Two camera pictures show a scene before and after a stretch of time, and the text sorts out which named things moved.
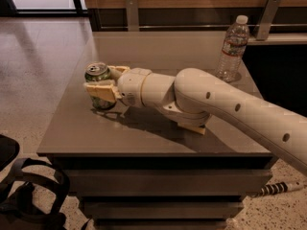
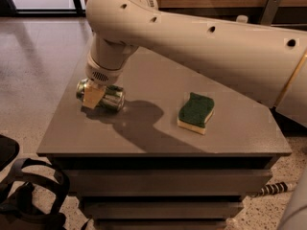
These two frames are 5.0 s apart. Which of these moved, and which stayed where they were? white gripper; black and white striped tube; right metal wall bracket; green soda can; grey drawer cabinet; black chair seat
Moved: white gripper; green soda can
Stayed: black and white striped tube; black chair seat; grey drawer cabinet; right metal wall bracket
